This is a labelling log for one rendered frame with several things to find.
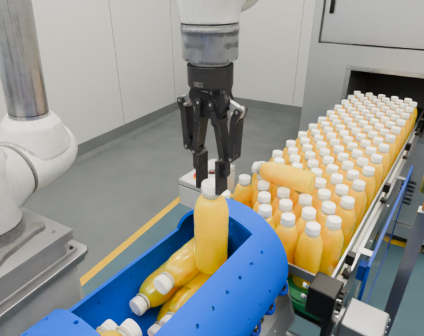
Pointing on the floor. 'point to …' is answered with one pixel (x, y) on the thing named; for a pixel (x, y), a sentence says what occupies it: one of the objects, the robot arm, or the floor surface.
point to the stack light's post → (407, 263)
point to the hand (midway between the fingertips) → (211, 173)
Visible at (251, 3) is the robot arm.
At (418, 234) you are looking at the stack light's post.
